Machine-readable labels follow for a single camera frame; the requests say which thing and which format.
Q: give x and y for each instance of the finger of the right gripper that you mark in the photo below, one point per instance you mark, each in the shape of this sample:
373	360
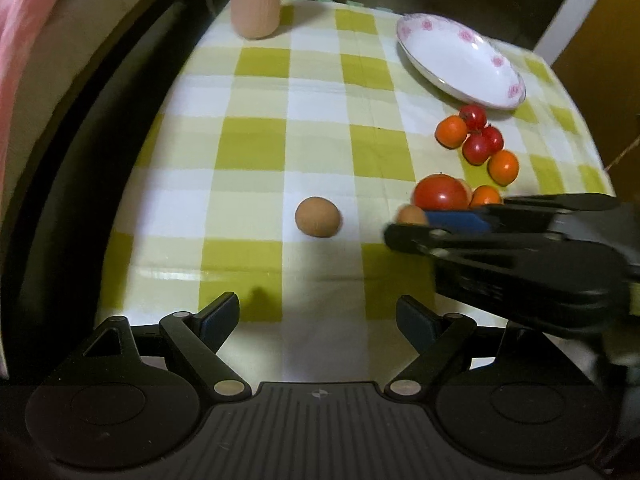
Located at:
532	256
520	214

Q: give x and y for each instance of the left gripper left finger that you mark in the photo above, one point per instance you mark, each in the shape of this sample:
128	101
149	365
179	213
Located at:
192	341

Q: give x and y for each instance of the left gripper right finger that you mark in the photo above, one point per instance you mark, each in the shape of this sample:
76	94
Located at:
443	344

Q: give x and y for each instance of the orange kumquat cluster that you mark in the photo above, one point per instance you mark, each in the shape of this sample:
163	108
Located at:
503	167
451	132

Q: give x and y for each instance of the red cherry tomato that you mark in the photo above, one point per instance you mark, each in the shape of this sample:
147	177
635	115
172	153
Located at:
476	149
474	117
494	139

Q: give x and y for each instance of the large red tomato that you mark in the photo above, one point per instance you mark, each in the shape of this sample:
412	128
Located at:
439	192

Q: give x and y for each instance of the red cherry tomato top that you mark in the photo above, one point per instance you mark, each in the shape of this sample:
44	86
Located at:
474	117

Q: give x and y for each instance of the brown longan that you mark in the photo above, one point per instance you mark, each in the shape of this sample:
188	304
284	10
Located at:
318	217
410	214
468	192

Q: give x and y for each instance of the brown cardboard box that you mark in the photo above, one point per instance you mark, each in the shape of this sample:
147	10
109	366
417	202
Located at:
600	70

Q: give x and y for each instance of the white floral plate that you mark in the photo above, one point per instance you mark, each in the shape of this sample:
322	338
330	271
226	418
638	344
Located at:
460	62

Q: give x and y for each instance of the green checked tablecloth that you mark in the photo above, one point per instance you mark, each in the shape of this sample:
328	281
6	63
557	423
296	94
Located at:
330	107

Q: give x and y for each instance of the green foam mat edge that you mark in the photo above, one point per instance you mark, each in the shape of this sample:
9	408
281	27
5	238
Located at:
358	5

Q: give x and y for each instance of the grey quilted mattress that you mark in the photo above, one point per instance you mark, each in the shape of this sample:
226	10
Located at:
94	74

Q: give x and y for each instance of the pink floral blanket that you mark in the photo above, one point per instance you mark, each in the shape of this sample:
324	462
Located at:
21	23

